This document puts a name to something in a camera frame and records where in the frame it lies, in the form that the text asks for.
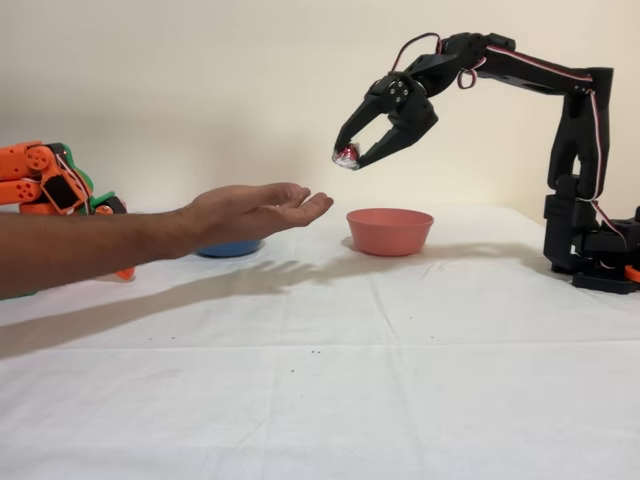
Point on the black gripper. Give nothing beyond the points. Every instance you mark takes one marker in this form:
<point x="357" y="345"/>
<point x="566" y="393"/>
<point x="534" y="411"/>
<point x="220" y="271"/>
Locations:
<point x="413" y="116"/>

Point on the red candy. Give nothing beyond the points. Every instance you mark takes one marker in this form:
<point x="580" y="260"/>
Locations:
<point x="346" y="155"/>

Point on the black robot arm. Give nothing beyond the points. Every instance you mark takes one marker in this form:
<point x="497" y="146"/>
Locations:
<point x="575" y="150"/>

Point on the person's forearm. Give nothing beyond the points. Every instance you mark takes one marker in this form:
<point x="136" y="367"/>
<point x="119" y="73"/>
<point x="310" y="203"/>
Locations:
<point x="75" y="250"/>

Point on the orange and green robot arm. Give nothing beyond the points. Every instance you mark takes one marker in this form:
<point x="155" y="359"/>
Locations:
<point x="25" y="170"/>

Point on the person's hand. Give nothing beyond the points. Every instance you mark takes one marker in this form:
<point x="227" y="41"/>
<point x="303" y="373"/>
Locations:
<point x="250" y="210"/>

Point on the pink bowl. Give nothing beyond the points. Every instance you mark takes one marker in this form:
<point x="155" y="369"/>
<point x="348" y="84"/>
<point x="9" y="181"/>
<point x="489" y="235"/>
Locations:
<point x="390" y="232"/>

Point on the blue bowl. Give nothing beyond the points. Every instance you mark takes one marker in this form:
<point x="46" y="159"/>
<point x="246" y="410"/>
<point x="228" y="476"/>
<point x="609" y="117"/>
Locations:
<point x="230" y="249"/>

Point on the white tablecloth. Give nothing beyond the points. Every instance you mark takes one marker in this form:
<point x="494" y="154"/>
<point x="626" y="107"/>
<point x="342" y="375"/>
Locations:
<point x="300" y="400"/>

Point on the small orange base piece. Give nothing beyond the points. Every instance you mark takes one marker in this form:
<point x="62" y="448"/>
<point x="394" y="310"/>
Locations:
<point x="634" y="273"/>

